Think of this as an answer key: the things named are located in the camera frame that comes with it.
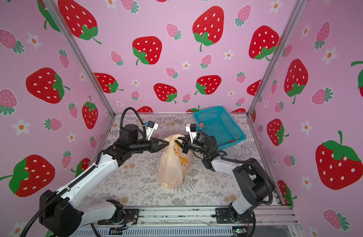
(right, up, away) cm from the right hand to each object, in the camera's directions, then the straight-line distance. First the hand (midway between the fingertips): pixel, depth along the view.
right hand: (172, 138), depth 73 cm
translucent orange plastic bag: (+1, -12, -3) cm, 12 cm away
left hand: (-3, -2, 0) cm, 3 cm away
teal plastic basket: (+31, +10, +44) cm, 55 cm away
